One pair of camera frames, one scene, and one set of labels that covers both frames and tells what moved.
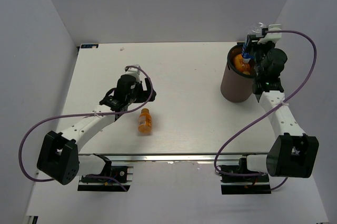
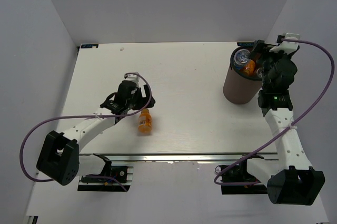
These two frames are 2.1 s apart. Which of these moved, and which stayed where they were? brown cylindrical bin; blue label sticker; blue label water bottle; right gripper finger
Moved: blue label water bottle; right gripper finger
Stayed: blue label sticker; brown cylindrical bin
